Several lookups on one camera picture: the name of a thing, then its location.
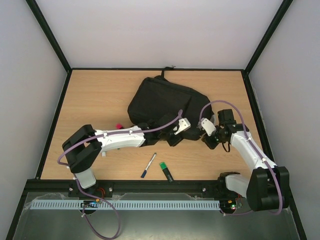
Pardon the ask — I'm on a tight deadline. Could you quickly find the pink black highlighter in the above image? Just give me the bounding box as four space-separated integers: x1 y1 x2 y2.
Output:
116 123 124 130

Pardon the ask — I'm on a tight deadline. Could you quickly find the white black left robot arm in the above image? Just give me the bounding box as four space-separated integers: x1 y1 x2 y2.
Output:
57 119 188 190

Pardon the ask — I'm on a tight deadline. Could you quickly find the blue capped white marker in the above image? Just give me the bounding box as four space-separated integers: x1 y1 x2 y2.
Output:
140 152 157 179

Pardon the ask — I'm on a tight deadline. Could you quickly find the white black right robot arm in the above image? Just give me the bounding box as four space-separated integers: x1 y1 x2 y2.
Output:
198 109 290 214

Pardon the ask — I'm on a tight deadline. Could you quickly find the black student backpack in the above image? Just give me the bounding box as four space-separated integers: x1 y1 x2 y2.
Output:
127 74 214 141

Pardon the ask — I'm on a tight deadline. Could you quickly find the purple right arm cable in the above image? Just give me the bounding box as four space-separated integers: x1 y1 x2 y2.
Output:
198 100 284 216

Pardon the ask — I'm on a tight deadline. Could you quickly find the green black highlighter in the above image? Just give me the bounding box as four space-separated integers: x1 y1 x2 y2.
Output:
159 162 174 183

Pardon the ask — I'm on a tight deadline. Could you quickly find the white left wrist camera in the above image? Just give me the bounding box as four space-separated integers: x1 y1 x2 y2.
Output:
173 118 191 135

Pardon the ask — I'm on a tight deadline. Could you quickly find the black aluminium frame rail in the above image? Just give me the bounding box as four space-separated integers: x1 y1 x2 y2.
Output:
24 178 290 198

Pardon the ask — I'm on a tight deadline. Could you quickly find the light blue slotted cable duct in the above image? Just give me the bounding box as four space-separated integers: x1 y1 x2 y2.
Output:
30 199 220 211

